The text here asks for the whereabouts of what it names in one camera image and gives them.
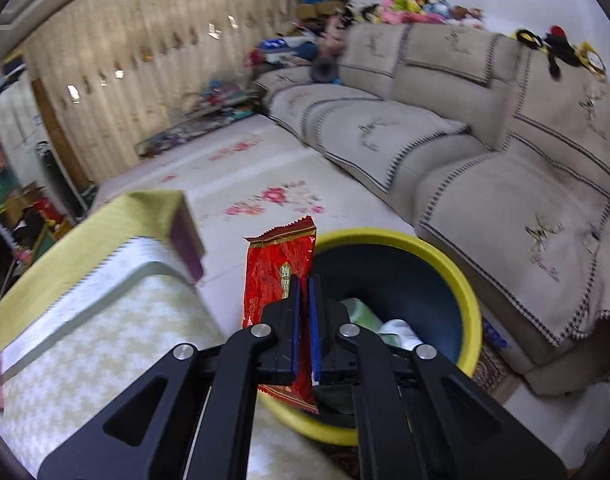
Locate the open cardboard box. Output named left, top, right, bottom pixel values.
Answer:
left=0, top=182, right=60, bottom=226

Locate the red snack wrapper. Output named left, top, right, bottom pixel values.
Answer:
left=242, top=215, right=320, bottom=415

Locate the black yellow red plush toy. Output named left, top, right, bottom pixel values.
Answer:
left=515, top=25, right=608, bottom=81

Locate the green and white packet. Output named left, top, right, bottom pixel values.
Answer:
left=341, top=297, right=386, bottom=333

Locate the table with yellow cloth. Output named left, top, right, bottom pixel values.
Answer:
left=0, top=190, right=356, bottom=480

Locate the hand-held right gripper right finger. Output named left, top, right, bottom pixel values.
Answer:
left=307, top=274, right=568, bottom=480

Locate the black tower fan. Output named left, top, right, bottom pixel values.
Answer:
left=37, top=140, right=80, bottom=218

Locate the yellow rimmed dark trash bin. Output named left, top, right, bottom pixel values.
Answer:
left=257, top=227, right=483, bottom=446

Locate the beige embroidered sofa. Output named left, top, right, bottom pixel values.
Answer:
left=252, top=22, right=610, bottom=396

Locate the red patterned rug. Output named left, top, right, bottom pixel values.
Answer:
left=472, top=345, right=521, bottom=396

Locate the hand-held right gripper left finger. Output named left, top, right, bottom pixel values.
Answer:
left=37, top=275, right=302, bottom=480

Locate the blue and white bag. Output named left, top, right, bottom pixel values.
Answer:
left=257, top=37, right=318, bottom=66

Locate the white zigzag table cover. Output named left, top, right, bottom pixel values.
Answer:
left=0, top=237, right=346, bottom=480

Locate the grey round cushion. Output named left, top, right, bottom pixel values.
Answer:
left=310, top=55, right=342, bottom=84

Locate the beige patterned curtain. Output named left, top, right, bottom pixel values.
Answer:
left=22, top=0, right=296, bottom=186

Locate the white printed board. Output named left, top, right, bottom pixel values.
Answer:
left=482, top=317, right=508, bottom=350

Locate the pink doll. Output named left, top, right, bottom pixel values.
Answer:
left=317, top=15, right=348, bottom=56

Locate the white cabinet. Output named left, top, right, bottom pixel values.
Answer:
left=0, top=80, right=50, bottom=191

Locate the brown wooden door frame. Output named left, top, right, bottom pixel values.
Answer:
left=32, top=77, right=93, bottom=186

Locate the pile of colourful plush toys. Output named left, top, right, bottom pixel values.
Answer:
left=360, top=0, right=486, bottom=28

